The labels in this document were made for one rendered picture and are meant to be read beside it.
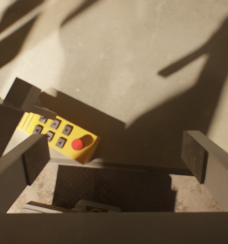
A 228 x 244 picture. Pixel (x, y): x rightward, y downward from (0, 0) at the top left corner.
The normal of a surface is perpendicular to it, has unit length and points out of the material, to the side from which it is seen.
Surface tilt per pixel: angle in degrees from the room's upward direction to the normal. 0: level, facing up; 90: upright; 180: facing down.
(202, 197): 0
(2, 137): 90
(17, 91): 0
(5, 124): 90
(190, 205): 0
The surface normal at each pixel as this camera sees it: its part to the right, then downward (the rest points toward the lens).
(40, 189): -0.14, -0.12
